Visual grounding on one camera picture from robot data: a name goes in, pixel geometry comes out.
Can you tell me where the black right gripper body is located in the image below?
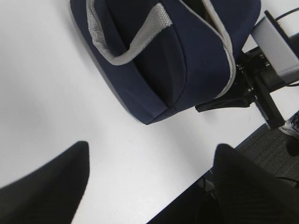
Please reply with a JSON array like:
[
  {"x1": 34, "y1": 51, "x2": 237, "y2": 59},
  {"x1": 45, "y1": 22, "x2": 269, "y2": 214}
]
[{"x1": 236, "y1": 47, "x2": 286, "y2": 130}]

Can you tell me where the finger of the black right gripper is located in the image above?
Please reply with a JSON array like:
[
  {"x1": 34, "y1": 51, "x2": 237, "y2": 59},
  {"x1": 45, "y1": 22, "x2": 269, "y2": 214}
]
[{"x1": 195, "y1": 98, "x2": 251, "y2": 112}]

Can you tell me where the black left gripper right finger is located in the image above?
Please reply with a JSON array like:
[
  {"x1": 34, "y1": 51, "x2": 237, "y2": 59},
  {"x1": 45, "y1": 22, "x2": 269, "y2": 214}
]
[{"x1": 213, "y1": 144, "x2": 299, "y2": 224}]

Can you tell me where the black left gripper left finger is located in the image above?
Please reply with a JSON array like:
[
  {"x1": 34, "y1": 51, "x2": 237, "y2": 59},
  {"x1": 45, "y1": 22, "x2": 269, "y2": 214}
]
[{"x1": 0, "y1": 141, "x2": 90, "y2": 224}]

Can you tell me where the navy blue lunch bag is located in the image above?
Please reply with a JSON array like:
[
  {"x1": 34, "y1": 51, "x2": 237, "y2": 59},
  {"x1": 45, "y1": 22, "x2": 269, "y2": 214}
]
[{"x1": 70, "y1": 0, "x2": 261, "y2": 125}]

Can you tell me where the patterned shoe on floor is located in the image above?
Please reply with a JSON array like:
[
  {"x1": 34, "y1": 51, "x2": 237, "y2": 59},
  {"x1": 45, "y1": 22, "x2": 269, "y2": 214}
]
[{"x1": 278, "y1": 112, "x2": 299, "y2": 140}]

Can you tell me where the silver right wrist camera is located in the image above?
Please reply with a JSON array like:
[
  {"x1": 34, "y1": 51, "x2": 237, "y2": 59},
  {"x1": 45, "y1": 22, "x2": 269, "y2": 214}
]
[{"x1": 251, "y1": 10, "x2": 299, "y2": 84}]

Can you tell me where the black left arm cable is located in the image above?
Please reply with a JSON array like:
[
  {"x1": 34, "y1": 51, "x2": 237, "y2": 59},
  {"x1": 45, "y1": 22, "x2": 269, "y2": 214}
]
[{"x1": 197, "y1": 175, "x2": 217, "y2": 199}]

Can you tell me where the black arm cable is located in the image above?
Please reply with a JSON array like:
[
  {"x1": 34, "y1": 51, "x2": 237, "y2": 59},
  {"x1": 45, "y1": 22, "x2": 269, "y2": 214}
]
[
  {"x1": 275, "y1": 7, "x2": 299, "y2": 23},
  {"x1": 197, "y1": 175, "x2": 217, "y2": 199}
]

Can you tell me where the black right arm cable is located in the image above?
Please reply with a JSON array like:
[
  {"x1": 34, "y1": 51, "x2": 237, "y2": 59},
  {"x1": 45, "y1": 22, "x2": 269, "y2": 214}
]
[{"x1": 275, "y1": 7, "x2": 299, "y2": 23}]

